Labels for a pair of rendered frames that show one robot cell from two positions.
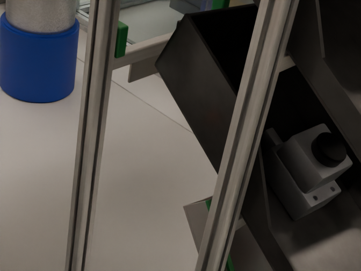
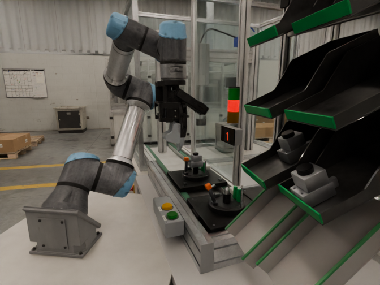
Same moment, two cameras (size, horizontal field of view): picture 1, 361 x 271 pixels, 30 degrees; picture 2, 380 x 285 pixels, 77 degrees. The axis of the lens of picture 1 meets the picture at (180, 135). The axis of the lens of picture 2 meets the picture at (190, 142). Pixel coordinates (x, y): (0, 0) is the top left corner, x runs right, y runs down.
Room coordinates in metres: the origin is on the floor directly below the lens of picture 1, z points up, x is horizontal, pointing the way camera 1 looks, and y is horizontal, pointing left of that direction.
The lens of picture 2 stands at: (0.61, -0.74, 1.41)
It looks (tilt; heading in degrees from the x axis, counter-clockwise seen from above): 13 degrees down; 123
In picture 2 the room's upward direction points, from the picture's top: straight up
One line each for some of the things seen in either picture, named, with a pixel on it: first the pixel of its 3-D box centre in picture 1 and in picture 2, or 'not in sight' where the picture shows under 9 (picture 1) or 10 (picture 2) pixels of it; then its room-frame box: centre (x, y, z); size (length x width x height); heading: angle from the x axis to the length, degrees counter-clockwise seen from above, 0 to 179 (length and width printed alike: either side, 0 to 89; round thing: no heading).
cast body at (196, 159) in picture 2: not in sight; (197, 159); (0.00, 0.25, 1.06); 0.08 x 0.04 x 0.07; 53
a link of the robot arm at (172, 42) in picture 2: not in sight; (172, 44); (0.17, -0.17, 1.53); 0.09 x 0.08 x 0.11; 140
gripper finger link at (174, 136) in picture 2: not in sight; (174, 137); (0.18, -0.18, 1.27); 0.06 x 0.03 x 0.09; 53
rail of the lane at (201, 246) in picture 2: not in sight; (170, 195); (-0.05, 0.08, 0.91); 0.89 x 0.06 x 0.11; 143
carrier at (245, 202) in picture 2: not in sight; (227, 196); (0.26, 0.04, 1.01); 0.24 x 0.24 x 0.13; 53
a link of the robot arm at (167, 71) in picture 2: not in sight; (173, 73); (0.17, -0.17, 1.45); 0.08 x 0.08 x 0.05
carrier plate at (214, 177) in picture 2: not in sight; (195, 177); (-0.01, 0.24, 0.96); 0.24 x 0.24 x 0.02; 53
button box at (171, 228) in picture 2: not in sight; (167, 214); (0.07, -0.08, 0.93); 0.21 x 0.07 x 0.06; 143
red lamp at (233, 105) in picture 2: not in sight; (233, 106); (0.18, 0.25, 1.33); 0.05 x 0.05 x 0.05
